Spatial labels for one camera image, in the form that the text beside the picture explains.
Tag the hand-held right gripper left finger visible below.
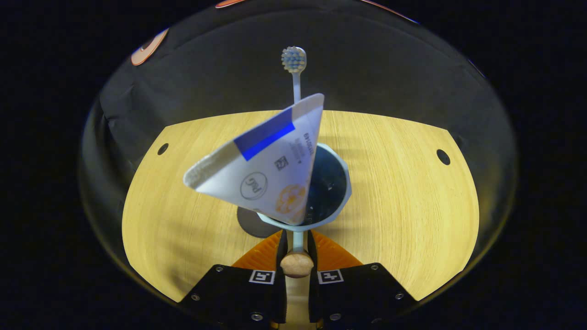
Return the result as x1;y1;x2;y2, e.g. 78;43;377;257
178;229;288;325

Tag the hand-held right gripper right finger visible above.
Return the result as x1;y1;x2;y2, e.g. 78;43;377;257
307;229;420;325

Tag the round brown coaster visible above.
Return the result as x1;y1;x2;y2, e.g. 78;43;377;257
237;206;280;239

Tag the pale green cup wooden handle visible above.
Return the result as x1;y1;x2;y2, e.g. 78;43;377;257
256;143;353;279

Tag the white toothpaste tube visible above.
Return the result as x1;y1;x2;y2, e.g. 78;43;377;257
183;93;325;226

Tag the white toothbrush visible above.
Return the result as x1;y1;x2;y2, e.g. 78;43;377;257
281;46;307;104

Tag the black backdrop cloth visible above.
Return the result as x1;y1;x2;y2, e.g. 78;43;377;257
78;0;519;285

